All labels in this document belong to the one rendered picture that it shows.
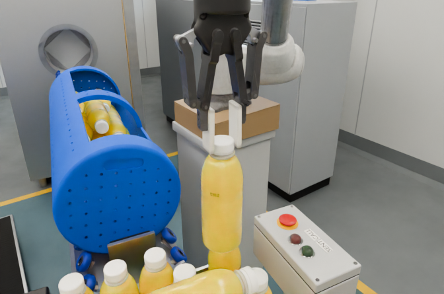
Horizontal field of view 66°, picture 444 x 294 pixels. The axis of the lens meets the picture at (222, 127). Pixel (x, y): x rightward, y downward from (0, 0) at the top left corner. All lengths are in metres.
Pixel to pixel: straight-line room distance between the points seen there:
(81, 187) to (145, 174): 0.14
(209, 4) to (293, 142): 2.08
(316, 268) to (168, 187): 0.38
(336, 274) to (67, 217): 0.55
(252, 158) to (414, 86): 2.15
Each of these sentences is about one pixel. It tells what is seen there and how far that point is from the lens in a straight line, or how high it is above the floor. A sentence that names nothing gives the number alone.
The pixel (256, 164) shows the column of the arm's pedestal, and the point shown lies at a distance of 1.45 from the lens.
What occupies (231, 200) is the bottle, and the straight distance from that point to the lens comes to 0.54.
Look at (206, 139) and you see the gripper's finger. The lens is 0.51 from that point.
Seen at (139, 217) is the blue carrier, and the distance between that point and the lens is 0.86.
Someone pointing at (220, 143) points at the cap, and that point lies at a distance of 0.51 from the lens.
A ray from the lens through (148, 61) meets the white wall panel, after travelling 6.50.
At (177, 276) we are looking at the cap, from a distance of 0.63.
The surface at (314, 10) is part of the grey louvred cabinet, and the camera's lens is 2.30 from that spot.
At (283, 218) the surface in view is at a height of 1.11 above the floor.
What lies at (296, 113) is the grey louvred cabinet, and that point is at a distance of 2.39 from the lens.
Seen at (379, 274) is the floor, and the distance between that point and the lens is 2.34.
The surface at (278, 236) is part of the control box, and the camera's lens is 0.70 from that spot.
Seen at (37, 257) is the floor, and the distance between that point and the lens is 2.52.
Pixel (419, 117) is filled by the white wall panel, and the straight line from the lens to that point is 3.35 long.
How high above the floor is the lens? 1.55
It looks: 23 degrees down
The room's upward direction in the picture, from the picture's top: straight up
